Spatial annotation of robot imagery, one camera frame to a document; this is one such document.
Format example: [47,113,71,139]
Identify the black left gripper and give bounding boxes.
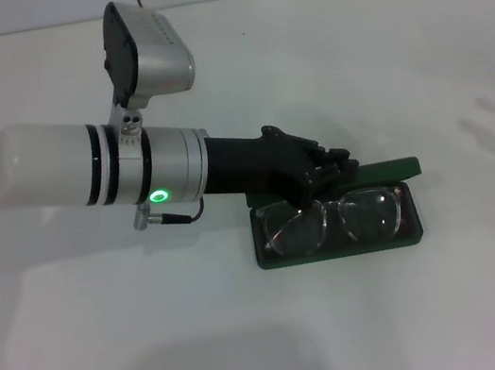
[193,109,366,226]

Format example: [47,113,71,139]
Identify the grey left gripper cable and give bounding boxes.
[129,192,210,233]

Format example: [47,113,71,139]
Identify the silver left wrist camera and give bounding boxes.
[93,0,203,113]

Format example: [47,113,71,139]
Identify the green glasses case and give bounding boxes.
[242,153,435,274]

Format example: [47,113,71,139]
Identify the clear transparent glasses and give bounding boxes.
[254,181,412,261]

